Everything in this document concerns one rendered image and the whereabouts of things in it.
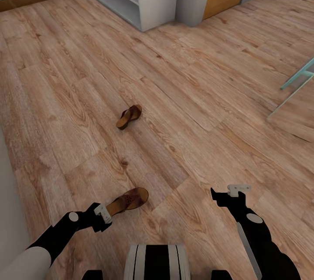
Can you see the standing mirror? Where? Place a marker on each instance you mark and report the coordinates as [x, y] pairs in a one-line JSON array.
[[296, 114]]

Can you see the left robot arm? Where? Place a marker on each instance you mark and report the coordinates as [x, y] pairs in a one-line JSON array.
[[34, 263]]

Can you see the sandal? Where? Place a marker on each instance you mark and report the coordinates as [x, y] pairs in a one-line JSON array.
[[132, 114], [130, 200]]

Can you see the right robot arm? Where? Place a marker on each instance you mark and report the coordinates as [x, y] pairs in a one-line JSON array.
[[266, 259]]

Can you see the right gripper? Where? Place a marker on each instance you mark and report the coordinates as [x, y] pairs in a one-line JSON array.
[[225, 200]]

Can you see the robot trunk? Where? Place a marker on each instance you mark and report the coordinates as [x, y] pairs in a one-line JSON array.
[[157, 262]]

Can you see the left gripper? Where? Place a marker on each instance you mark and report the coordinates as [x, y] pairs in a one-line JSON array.
[[97, 222]]

